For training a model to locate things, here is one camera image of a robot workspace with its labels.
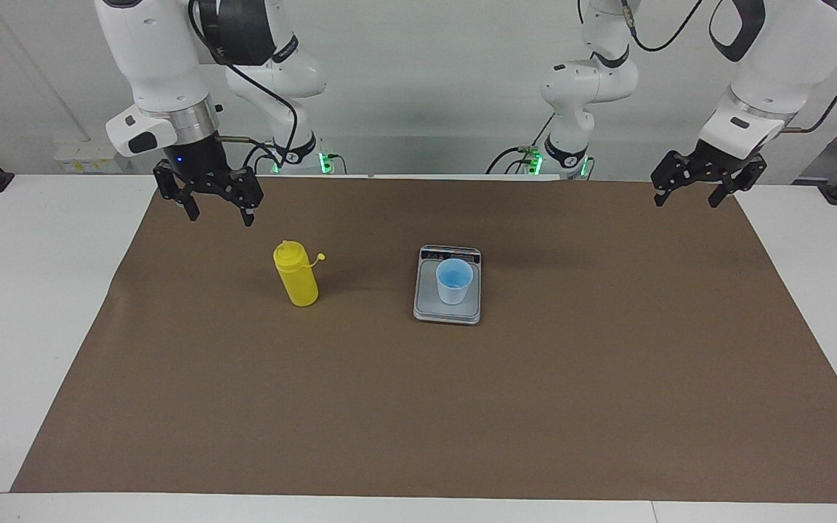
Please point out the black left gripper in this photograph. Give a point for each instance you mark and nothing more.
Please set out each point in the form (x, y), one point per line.
(709, 164)

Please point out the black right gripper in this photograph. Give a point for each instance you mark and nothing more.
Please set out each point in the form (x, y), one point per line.
(197, 163)

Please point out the yellow squeeze seasoning bottle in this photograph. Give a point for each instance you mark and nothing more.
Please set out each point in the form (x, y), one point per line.
(298, 283)

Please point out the light blue plastic cup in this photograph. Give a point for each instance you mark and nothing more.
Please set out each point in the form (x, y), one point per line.
(455, 290)

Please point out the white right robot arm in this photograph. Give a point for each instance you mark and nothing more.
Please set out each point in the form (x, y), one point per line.
(153, 51)

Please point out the silver digital kitchen scale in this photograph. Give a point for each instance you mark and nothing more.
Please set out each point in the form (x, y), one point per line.
(429, 309)

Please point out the white box yellow labels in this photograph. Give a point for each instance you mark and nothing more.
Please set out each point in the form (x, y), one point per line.
(88, 156)

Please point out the brown paper table mat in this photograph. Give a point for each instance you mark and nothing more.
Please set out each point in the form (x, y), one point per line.
(418, 407)

